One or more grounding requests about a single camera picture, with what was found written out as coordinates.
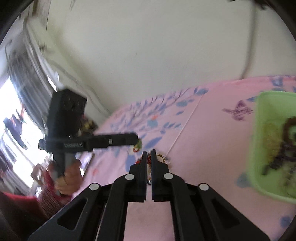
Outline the red and gold jewelry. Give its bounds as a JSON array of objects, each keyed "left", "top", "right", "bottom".
[{"left": 132, "top": 138, "right": 172, "bottom": 186}]

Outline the person's left hand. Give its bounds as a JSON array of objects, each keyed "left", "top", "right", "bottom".
[{"left": 44, "top": 160, "right": 83, "bottom": 196}]

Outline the pink floral bedsheet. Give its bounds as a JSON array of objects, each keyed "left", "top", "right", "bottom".
[{"left": 74, "top": 76, "right": 295, "bottom": 240}]

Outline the red patterned sleeve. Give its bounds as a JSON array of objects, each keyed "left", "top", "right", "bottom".
[{"left": 1, "top": 171, "right": 72, "bottom": 219}]

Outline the green plastic tray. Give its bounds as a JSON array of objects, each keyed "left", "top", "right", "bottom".
[{"left": 247, "top": 91, "right": 295, "bottom": 204}]

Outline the white window frame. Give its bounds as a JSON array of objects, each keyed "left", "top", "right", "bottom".
[{"left": 4, "top": 14, "right": 112, "bottom": 130}]

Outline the dark bead bracelet in tray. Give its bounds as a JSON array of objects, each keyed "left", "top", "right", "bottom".
[{"left": 261, "top": 116, "right": 296, "bottom": 176}]

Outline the grey wall cable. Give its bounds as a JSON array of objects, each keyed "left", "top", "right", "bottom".
[{"left": 239, "top": 6, "right": 258, "bottom": 79}]

